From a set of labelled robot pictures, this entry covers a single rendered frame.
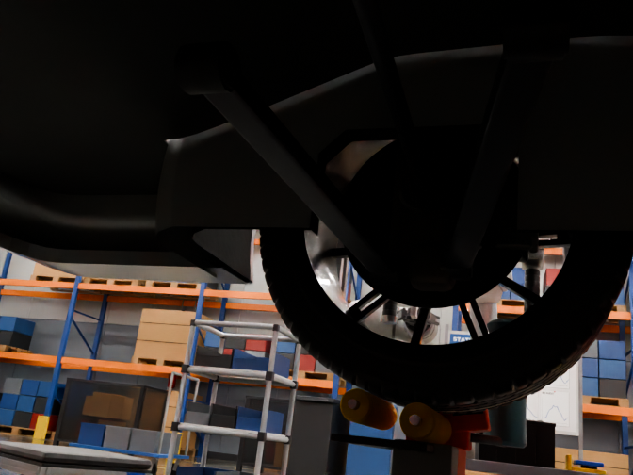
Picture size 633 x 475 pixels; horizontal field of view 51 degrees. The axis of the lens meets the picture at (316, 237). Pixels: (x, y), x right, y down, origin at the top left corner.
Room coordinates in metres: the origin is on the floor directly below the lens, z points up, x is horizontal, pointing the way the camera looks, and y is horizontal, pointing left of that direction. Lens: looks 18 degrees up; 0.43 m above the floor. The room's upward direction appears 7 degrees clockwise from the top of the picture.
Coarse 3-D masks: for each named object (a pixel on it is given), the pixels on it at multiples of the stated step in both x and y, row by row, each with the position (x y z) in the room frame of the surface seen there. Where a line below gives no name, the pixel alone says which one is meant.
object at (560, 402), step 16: (448, 336) 7.51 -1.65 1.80; (464, 336) 7.46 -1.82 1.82; (576, 368) 7.12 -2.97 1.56; (560, 384) 7.16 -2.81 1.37; (576, 384) 7.12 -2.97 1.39; (528, 400) 7.26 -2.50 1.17; (544, 400) 7.21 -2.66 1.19; (560, 400) 7.16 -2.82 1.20; (576, 400) 7.12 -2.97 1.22; (528, 416) 7.26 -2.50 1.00; (544, 416) 7.21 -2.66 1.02; (560, 416) 7.16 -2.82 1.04; (576, 416) 7.12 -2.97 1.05; (560, 432) 7.16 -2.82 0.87; (576, 432) 7.12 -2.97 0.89
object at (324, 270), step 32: (352, 160) 1.24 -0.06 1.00; (320, 224) 1.25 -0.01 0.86; (320, 256) 1.25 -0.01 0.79; (576, 256) 1.00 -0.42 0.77; (320, 288) 1.14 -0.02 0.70; (512, 288) 1.22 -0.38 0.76; (352, 320) 1.12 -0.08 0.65; (416, 320) 1.28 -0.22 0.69; (480, 320) 1.23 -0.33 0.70; (512, 320) 1.04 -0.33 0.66; (416, 352) 1.08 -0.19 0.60; (448, 352) 1.07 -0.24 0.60
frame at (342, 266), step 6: (342, 246) 1.40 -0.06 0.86; (564, 252) 1.25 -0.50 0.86; (336, 258) 1.40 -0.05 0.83; (342, 258) 1.40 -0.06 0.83; (348, 258) 1.44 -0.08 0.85; (564, 258) 1.25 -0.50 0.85; (336, 264) 1.40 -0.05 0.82; (342, 264) 1.40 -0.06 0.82; (348, 264) 1.45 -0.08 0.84; (342, 270) 1.41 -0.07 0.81; (342, 276) 1.44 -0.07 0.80; (342, 282) 1.44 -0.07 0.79; (342, 288) 1.44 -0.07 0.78; (360, 324) 1.38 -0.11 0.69
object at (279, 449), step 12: (252, 396) 8.92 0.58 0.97; (252, 408) 8.92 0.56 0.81; (276, 408) 8.82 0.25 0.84; (240, 444) 8.95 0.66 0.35; (252, 444) 8.90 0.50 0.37; (264, 444) 8.85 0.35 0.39; (276, 444) 8.80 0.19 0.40; (240, 456) 8.95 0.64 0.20; (252, 456) 8.89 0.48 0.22; (264, 456) 8.84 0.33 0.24; (276, 456) 8.79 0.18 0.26; (288, 456) 8.74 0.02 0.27; (240, 468) 8.95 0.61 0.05; (276, 468) 8.78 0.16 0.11
